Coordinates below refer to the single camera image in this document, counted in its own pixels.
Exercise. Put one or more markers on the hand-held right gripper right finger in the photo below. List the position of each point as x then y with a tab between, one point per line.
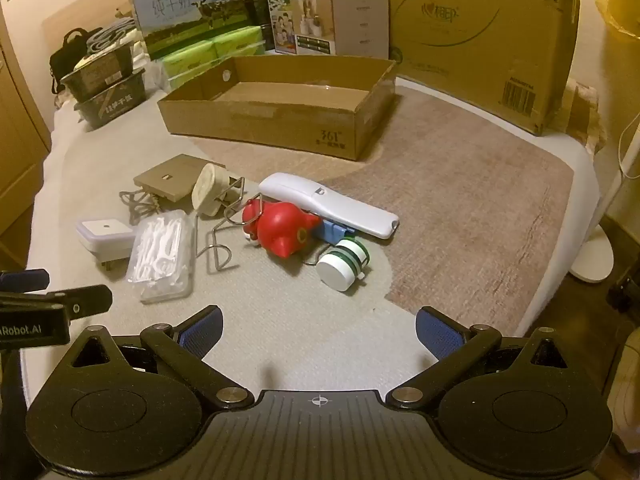
440	332

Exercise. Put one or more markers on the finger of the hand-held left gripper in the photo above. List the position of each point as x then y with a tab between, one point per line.
75	305
25	279

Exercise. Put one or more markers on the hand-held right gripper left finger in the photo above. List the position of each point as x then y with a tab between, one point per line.
200	335

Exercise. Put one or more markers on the white square charger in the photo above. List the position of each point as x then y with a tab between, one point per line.
102	235

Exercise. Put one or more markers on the clear floss picks box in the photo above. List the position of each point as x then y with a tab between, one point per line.
160	255

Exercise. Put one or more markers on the white green tape roll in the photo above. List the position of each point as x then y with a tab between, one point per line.
337	267

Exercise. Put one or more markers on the red toy figure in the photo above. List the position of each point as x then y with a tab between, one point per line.
280	230

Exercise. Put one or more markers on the white round plug adapter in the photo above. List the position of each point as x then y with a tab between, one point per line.
207	190

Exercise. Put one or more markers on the blue clip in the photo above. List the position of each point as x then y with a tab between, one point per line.
332	234

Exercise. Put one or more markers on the tan box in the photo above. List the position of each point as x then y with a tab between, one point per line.
170	177

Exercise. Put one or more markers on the white remote control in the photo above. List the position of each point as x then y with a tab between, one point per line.
320	202

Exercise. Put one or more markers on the shallow cardboard box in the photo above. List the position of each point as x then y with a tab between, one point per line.
260	120

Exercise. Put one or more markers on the brown patterned bed mat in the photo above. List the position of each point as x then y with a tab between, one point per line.
475	220

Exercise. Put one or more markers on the wooden cabinet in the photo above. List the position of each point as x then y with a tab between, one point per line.
20	135

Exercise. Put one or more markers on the white fan stand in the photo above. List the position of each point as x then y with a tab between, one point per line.
592	255

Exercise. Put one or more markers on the dark round tin can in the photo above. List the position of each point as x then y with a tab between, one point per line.
112	102

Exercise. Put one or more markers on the black bag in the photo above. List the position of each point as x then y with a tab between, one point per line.
62	60

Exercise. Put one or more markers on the striped patterned cloth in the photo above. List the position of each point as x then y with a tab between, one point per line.
110	35

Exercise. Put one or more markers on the green tissue packs bundle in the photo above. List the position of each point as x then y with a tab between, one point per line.
210	52

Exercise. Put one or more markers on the large brown cardboard box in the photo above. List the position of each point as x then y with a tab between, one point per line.
475	35

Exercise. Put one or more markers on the light blue cow milk carton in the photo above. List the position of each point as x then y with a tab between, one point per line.
185	10

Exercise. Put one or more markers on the white product box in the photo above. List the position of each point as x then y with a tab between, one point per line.
360	25

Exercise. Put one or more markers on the black jar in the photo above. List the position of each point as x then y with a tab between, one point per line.
254	7

